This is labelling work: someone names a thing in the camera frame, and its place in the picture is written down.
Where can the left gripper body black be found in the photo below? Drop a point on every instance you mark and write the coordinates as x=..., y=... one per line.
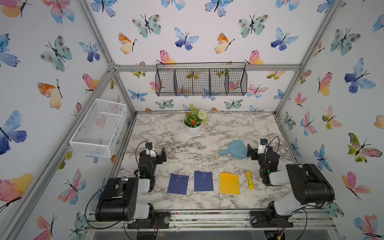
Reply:
x=153, y=162

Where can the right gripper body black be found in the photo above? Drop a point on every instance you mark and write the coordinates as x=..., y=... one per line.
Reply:
x=261, y=159

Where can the yellow glue stick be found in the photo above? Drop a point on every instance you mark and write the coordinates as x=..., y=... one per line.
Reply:
x=250, y=180

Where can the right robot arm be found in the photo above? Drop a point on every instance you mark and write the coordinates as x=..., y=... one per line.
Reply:
x=309, y=188

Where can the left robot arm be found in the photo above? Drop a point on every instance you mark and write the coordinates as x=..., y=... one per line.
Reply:
x=119, y=196

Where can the left navy envelope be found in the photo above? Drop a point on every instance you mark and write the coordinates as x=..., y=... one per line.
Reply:
x=178, y=184

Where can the potted flower plant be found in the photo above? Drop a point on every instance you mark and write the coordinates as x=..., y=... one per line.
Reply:
x=195, y=119

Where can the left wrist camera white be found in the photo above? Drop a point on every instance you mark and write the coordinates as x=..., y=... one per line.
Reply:
x=150, y=149

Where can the white mesh wall basket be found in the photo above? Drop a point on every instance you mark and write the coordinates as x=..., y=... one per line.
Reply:
x=98, y=131

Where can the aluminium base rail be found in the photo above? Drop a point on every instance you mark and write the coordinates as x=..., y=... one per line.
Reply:
x=220, y=220

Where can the black wire wall basket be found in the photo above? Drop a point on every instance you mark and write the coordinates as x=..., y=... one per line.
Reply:
x=201, y=79

